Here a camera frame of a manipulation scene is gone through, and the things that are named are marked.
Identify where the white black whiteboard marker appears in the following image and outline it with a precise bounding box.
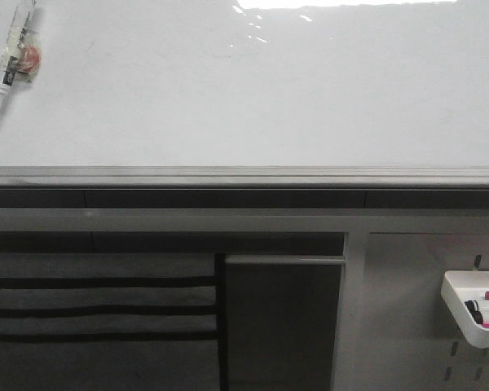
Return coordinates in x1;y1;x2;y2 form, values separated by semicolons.
0;0;42;110

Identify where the dark grey flat panel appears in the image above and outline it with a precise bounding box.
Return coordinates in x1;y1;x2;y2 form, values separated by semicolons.
226;255;343;390

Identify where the grey slotted pegboard panel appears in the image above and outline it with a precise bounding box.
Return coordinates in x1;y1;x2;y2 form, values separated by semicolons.
355;234;489;390

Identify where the white plastic marker tray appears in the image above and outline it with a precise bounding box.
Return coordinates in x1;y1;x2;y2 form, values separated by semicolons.
441;270;489;349

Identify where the black capped marker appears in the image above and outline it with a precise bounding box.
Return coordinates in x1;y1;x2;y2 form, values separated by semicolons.
465;300;489;312

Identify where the grey metal shelf frame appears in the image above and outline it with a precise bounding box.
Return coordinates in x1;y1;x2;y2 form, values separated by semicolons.
0;209;489;390

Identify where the white whiteboard with frame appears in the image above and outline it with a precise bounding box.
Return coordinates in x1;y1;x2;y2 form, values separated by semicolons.
0;1;489;188

